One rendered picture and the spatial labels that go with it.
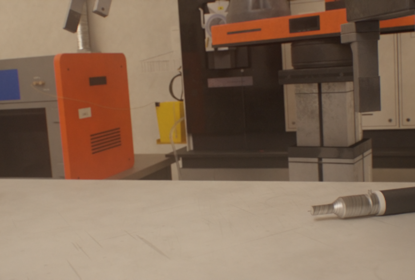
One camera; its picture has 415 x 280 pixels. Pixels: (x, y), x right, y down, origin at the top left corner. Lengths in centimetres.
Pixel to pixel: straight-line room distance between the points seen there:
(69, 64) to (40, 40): 215
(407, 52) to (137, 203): 148
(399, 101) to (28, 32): 264
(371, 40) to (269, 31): 59
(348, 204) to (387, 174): 145
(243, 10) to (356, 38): 66
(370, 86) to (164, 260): 31
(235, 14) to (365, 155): 42
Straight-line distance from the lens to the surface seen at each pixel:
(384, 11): 59
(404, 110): 209
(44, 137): 185
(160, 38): 353
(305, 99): 123
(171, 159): 234
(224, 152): 217
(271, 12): 130
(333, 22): 116
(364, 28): 68
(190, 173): 221
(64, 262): 54
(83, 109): 187
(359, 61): 67
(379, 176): 205
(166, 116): 231
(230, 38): 132
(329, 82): 118
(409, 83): 208
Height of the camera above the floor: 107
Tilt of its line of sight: 7 degrees down
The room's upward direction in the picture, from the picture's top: 4 degrees counter-clockwise
